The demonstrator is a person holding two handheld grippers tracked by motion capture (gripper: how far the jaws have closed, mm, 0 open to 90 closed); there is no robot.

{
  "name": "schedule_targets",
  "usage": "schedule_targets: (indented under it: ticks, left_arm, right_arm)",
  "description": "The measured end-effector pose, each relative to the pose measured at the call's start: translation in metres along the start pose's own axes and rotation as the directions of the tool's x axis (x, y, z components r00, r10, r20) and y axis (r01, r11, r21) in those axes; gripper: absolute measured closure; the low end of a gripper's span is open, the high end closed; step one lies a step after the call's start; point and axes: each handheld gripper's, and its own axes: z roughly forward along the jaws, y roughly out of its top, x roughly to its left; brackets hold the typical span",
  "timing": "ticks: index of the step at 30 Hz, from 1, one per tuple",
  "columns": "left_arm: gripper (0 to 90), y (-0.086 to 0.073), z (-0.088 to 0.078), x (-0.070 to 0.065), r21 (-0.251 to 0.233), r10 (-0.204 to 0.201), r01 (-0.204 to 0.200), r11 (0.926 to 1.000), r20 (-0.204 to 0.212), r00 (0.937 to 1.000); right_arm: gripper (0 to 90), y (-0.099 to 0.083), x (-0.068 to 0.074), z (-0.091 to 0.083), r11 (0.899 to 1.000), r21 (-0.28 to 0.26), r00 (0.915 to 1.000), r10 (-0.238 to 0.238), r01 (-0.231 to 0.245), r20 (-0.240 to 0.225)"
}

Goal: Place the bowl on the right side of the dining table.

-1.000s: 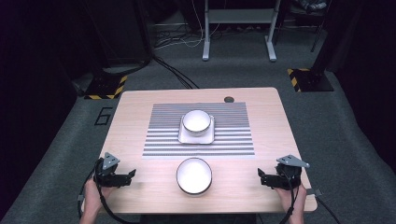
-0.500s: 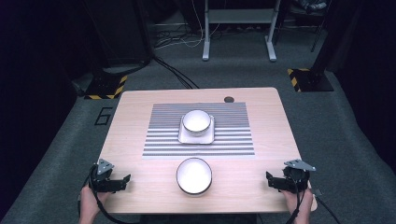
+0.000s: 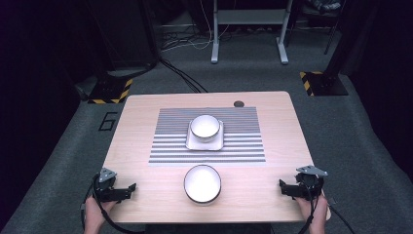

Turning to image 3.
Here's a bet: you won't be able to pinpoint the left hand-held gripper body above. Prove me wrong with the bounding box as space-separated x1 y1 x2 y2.
93 167 126 203

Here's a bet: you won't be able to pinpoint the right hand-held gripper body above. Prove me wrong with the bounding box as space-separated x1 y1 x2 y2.
293 165 329 200

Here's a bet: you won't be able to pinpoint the person's right hand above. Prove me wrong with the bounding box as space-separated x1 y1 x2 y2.
295 194 329 226

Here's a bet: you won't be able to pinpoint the person's left hand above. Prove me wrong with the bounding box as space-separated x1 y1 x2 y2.
84 196 118 226

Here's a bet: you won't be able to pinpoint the striped woven placemat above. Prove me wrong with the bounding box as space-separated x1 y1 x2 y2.
148 106 267 165

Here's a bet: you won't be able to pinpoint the large white bowl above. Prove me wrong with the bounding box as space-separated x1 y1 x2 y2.
183 164 223 205

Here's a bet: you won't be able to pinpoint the white square plate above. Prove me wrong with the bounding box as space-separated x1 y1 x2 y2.
185 120 225 152

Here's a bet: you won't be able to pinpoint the black stand base hazard tape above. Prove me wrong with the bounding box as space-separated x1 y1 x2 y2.
87 75 134 105
299 70 350 98

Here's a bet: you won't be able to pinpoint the small white bowl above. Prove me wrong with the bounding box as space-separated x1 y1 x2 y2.
189 114 221 143

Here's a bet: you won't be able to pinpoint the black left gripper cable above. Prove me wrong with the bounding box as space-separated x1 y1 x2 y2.
92 174 146 234

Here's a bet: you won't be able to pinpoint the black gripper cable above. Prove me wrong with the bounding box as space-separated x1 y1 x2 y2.
92 174 146 234
297 189 318 234

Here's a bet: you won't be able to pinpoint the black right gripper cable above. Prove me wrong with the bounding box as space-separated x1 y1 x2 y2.
297 189 318 234

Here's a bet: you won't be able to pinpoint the thin black cable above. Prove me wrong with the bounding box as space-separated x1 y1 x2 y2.
326 198 357 234

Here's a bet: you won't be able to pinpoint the black floor cables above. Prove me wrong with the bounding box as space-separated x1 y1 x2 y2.
158 58 209 94

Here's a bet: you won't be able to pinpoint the black stand post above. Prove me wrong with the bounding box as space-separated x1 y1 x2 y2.
324 0 382 76

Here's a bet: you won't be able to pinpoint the white floor cables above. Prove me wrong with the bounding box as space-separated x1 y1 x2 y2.
160 0 230 53

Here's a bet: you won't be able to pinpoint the white metal desk frame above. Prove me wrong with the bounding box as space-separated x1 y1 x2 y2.
210 0 290 65

